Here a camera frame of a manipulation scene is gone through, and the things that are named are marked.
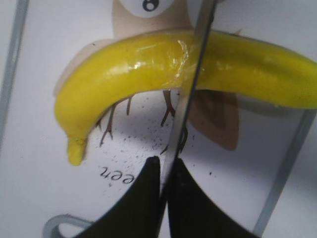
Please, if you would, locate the white deer-print cutting board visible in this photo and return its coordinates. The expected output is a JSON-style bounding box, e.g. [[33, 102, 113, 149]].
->
[[0, 0, 317, 238]]

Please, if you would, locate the white-handled kitchen knife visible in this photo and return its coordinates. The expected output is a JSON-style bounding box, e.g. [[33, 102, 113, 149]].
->
[[159, 0, 217, 200]]

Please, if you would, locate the yellow plastic banana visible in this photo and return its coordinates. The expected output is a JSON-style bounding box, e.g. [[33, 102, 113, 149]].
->
[[54, 30, 317, 166]]

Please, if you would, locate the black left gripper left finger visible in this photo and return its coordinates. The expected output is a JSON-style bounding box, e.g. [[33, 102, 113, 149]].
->
[[77, 156, 160, 238]]

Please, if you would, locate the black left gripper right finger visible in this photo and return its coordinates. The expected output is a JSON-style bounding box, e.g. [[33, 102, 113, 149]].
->
[[167, 159, 256, 238]]

